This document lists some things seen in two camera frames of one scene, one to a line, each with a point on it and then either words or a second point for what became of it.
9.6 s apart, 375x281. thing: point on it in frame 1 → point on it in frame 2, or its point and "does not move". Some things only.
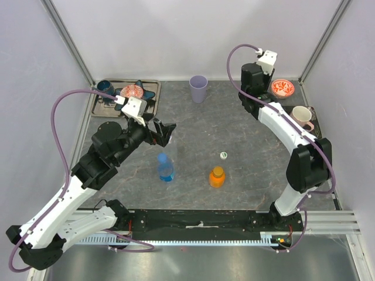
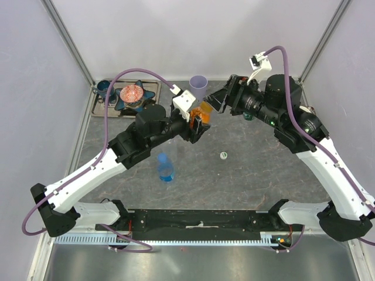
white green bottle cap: [223, 155] does not move
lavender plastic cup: [198, 84] does not move
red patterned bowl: [132, 90] does not move
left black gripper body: [149, 134] → [176, 125]
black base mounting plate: [211, 225] does not move
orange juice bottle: [217, 177] → [204, 111]
